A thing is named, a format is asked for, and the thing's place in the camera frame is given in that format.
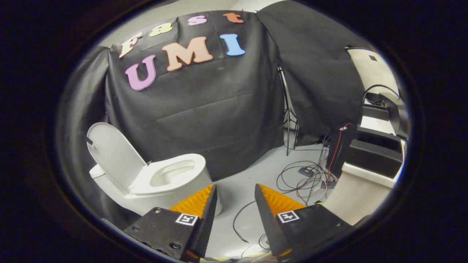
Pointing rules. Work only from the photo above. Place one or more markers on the large black box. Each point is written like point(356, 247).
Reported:
point(373, 159)

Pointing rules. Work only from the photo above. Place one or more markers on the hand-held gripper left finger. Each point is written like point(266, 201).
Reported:
point(208, 226)

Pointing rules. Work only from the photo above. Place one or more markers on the medium black box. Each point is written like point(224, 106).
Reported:
point(380, 135)

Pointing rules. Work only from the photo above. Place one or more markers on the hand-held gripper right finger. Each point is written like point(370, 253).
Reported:
point(267, 226)

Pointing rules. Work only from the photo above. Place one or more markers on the white side table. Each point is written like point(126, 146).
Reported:
point(351, 197)

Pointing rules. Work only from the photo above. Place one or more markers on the black backdrop cloth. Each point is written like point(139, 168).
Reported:
point(219, 109)

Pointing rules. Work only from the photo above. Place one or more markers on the grey curved device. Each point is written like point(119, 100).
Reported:
point(398, 117)

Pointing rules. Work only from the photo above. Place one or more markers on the white ceramic toilet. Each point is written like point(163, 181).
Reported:
point(172, 197)

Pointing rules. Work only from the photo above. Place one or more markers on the black tripod stand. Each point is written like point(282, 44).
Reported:
point(289, 120)

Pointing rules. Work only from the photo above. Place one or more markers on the small black power adapter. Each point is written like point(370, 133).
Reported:
point(306, 171)

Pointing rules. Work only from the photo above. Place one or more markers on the small black box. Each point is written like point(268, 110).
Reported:
point(376, 112)

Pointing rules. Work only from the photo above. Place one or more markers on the white cabinet panel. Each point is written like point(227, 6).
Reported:
point(373, 73)

